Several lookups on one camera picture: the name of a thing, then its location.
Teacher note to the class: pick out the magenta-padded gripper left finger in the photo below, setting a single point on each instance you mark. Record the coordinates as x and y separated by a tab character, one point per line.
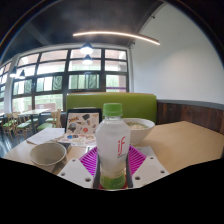
75	171

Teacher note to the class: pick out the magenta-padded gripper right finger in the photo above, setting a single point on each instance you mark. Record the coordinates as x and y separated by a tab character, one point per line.
150	170

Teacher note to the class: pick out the green-capped clear drink bottle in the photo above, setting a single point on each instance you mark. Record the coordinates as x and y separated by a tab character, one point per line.
112	146

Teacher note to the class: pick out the beige paper cup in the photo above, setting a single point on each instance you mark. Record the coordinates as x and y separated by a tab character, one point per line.
48	155

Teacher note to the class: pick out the white ceramic bowl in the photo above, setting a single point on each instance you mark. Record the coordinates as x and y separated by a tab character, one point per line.
141	128

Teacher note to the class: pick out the white paper sheet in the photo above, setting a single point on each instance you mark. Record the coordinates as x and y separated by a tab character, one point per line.
45	136

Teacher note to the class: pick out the black laptop with stickers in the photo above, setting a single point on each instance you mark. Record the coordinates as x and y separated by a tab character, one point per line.
83	121

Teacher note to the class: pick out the green upholstered bench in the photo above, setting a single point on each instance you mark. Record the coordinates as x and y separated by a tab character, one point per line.
133	105

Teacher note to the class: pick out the wooden dining table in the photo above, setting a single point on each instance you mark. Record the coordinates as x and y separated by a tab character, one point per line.
33	112

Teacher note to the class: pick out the group of wooden green-seated chairs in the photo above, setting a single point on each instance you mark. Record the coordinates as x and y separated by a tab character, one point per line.
18	123

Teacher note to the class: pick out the group of pendant lamps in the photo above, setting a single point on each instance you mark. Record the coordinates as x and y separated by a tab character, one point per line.
86	49

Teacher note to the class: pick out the long linear ceiling light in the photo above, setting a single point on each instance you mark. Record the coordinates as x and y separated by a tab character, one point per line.
116	34

